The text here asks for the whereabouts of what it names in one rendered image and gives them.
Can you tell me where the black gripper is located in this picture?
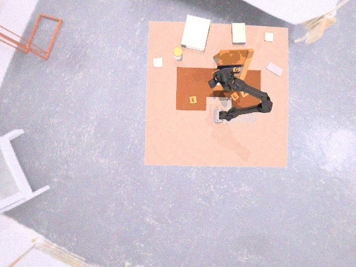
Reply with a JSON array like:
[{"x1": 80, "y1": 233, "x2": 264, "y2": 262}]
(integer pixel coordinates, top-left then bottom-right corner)
[{"x1": 208, "y1": 68, "x2": 234, "y2": 88}]

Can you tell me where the small white square tile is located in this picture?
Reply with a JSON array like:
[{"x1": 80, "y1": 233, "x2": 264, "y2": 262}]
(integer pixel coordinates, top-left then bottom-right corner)
[
  {"x1": 153, "y1": 58, "x2": 163, "y2": 67},
  {"x1": 264, "y1": 32, "x2": 274, "y2": 41}
]

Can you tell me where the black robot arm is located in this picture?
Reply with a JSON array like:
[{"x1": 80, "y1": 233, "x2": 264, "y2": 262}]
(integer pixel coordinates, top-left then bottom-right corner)
[{"x1": 213, "y1": 69, "x2": 273, "y2": 121}]

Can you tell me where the grey cylindrical container with orange lid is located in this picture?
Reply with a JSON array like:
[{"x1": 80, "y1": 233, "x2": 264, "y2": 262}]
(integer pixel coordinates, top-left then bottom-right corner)
[{"x1": 173, "y1": 48, "x2": 182, "y2": 60}]

